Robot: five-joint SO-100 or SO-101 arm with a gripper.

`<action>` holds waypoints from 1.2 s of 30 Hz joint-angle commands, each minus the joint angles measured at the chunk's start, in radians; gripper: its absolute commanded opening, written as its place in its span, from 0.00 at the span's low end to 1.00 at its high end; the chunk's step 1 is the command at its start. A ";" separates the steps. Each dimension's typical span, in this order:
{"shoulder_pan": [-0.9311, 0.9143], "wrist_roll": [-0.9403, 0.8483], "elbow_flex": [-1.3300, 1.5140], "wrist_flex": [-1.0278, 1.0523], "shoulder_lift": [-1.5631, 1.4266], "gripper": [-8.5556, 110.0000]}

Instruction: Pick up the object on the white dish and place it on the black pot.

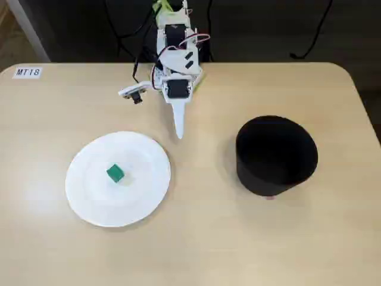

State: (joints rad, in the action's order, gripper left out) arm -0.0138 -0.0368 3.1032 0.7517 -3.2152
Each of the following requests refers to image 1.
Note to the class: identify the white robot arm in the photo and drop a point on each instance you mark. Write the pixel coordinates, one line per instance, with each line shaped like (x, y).
(178, 61)

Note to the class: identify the white MT18 label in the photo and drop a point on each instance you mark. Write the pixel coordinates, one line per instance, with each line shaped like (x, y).
(27, 73)

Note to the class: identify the white paper plate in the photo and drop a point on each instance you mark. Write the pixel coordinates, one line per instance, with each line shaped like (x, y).
(98, 193)

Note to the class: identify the black round pot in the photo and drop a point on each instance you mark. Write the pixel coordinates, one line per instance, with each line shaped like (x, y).
(276, 149)

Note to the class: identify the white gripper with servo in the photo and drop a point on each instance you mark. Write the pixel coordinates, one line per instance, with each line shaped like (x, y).
(176, 90)

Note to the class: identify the green tape strip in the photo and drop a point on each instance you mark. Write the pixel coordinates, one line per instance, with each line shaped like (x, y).
(201, 83)

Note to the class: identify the grey metal frame post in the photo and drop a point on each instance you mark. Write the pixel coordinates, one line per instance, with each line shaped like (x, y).
(29, 32)

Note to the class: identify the green cube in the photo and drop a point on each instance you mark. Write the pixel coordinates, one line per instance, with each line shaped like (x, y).
(114, 172)

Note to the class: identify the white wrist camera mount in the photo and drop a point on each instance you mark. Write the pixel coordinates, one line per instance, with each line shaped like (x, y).
(134, 89)

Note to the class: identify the green tape wrap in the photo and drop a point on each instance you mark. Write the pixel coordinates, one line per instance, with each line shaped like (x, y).
(162, 6)

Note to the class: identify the small pink sticker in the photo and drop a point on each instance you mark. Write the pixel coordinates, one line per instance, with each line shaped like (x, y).
(270, 198)

